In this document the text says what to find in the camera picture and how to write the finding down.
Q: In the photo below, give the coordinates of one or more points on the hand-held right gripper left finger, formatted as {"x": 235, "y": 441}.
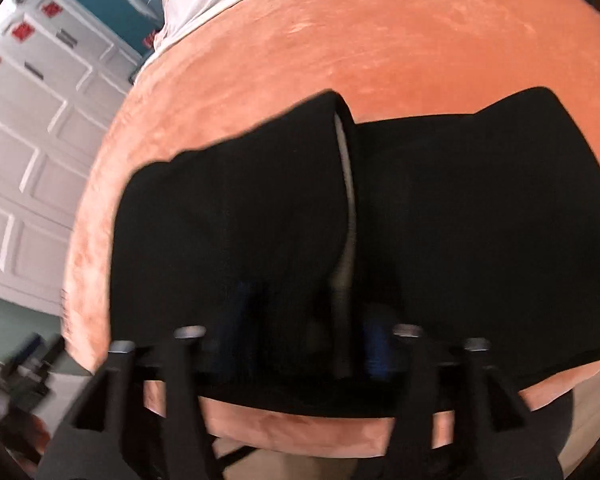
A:
{"x": 180, "y": 410}

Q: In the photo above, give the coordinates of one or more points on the orange velvet blanket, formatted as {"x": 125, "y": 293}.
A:
{"x": 380, "y": 35}

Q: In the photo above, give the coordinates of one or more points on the black pants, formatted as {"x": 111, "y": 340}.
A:
{"x": 230, "y": 210}

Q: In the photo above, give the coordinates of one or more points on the small red object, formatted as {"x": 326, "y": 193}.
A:
{"x": 151, "y": 39}

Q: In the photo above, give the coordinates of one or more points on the white panelled wardrobe doors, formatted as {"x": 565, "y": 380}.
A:
{"x": 40, "y": 160}

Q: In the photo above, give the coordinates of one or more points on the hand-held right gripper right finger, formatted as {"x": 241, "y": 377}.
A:
{"x": 430, "y": 410}

